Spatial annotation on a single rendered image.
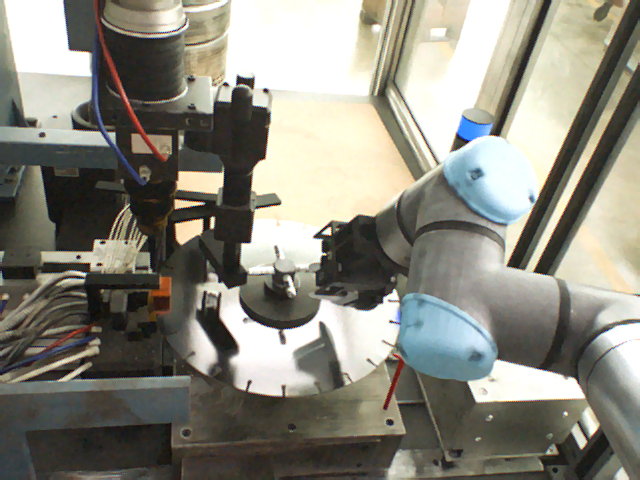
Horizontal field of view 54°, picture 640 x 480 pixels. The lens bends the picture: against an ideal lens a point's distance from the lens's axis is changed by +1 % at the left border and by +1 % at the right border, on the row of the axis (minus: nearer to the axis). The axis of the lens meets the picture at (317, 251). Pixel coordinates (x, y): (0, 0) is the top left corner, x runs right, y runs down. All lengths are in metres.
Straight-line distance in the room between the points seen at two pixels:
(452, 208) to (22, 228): 0.93
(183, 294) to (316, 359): 0.20
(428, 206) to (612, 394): 0.20
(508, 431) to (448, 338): 0.50
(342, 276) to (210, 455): 0.30
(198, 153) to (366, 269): 0.36
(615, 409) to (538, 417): 0.52
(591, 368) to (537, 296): 0.06
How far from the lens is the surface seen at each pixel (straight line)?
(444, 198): 0.52
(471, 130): 0.90
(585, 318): 0.51
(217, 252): 0.78
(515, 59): 1.21
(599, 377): 0.47
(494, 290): 0.49
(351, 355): 0.79
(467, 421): 0.90
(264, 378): 0.75
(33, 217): 1.31
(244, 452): 0.84
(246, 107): 0.59
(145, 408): 0.71
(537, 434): 0.99
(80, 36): 0.78
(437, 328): 0.47
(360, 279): 0.67
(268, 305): 0.81
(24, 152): 0.97
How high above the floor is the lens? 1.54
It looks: 40 degrees down
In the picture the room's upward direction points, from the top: 11 degrees clockwise
